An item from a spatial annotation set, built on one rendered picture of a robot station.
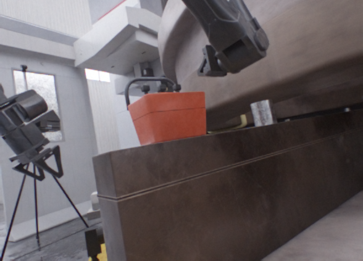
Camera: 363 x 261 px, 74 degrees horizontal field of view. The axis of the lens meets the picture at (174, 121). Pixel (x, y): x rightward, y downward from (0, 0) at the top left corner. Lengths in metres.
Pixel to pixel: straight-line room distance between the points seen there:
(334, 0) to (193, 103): 0.63
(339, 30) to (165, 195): 0.80
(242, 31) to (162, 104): 0.28
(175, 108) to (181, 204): 0.24
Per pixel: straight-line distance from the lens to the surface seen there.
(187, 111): 0.66
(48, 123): 0.72
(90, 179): 3.99
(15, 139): 0.68
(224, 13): 0.43
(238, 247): 0.75
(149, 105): 0.60
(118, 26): 3.49
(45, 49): 3.98
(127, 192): 0.54
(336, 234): 0.97
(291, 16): 1.12
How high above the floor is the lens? 0.67
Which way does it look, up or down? 6 degrees up
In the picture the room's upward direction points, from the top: 11 degrees counter-clockwise
